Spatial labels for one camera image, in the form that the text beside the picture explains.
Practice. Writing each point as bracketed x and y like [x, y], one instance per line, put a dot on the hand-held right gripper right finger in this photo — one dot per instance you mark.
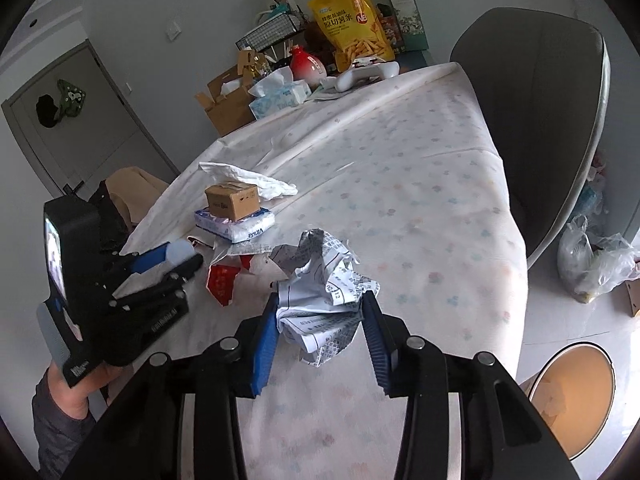
[375, 347]

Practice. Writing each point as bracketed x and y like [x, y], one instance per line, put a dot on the tall green box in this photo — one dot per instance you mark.
[407, 5]

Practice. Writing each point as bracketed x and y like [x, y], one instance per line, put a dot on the red cartoon snack packet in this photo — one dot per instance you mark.
[392, 34]

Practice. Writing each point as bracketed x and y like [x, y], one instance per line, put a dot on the black hanging ornament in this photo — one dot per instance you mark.
[47, 111]

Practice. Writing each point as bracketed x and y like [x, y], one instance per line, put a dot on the open brown cardboard box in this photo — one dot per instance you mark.
[227, 107]

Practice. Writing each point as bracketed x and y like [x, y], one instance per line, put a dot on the blue soft tissue pack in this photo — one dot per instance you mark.
[277, 97]

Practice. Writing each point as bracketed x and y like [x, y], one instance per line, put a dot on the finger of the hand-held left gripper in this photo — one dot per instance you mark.
[150, 258]
[175, 272]

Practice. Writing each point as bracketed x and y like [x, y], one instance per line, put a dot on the yellow snack bag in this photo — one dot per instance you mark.
[350, 20]

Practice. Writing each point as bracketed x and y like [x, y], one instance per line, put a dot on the white game controller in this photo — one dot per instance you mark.
[365, 74]

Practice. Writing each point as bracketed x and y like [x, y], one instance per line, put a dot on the beige chair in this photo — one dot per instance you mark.
[140, 195]

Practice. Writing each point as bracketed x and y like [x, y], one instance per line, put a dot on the grey chair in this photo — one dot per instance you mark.
[530, 125]

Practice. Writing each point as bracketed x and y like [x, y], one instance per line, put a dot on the white wall switch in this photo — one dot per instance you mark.
[173, 32]

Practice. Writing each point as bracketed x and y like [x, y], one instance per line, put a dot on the green hanging ornament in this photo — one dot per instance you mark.
[71, 97]

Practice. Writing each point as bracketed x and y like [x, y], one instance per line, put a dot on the blue white tissue pack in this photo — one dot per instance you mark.
[240, 230]

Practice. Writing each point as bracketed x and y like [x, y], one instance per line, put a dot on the grey door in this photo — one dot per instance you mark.
[100, 130]

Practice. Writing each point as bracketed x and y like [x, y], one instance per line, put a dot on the small cardboard box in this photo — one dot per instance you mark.
[232, 201]

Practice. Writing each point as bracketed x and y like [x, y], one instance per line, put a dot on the white paper sheet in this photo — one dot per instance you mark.
[325, 91]

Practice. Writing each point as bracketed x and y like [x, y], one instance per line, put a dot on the person's left forearm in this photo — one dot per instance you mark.
[60, 420]

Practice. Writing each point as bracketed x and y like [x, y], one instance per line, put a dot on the printed paper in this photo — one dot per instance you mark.
[320, 290]

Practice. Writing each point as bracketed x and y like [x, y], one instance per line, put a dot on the crumpled white tissue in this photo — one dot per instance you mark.
[260, 180]

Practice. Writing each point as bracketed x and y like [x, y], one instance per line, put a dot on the plastic bag with bottles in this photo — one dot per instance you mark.
[592, 200]

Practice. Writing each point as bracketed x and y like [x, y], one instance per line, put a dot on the white round trash bin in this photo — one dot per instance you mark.
[570, 400]

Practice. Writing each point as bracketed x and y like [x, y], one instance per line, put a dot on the white printed wrapper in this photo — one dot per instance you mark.
[250, 250]

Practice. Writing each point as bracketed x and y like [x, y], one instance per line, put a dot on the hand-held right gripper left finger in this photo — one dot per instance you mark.
[262, 352]

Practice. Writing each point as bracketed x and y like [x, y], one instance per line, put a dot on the white floral tablecloth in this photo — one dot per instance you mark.
[400, 185]

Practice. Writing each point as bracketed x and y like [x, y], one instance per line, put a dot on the clear plastic bag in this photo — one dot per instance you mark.
[595, 265]

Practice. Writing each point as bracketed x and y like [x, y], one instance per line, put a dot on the red white ceramic bottle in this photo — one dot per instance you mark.
[306, 66]

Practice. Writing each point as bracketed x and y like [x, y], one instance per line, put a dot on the red cardboard packet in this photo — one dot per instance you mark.
[222, 282]

